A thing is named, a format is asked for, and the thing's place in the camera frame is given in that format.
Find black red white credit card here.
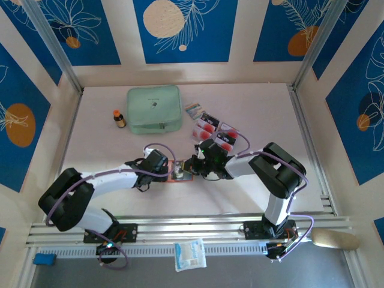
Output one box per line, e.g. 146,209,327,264
220,122,241,134
218,140,238,152
215,131,240,143
200,113,219,125
194,119,217,134
191,128,211,142

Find brown bottle orange cap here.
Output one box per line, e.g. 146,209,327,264
112,109,127,130

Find mint green zipper pouch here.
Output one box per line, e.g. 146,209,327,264
125,85,183,135

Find white blue plastic packet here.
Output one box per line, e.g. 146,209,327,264
174,238,208,273

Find small blue object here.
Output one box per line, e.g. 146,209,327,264
32,253,57,266

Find golden oval object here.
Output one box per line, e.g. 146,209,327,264
310,229,361,251

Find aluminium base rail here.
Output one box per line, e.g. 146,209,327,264
26,213,352,245

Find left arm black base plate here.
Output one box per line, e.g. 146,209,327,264
83,223,139,244

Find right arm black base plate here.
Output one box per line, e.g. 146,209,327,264
242,220,298,241

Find slotted grey cable duct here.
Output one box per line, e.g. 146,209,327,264
37,243,269,259

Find aluminium table edge rail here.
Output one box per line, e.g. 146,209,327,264
287,83,338,215
56,89,85,175

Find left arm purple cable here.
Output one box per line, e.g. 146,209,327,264
44,143,177,271

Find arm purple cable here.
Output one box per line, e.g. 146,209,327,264
232,128,315,262
44,143,177,271

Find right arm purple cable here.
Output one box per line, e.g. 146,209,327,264
232,128,315,262

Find aluminium frame post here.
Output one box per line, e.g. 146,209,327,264
291,0,352,91
22,0,84,94

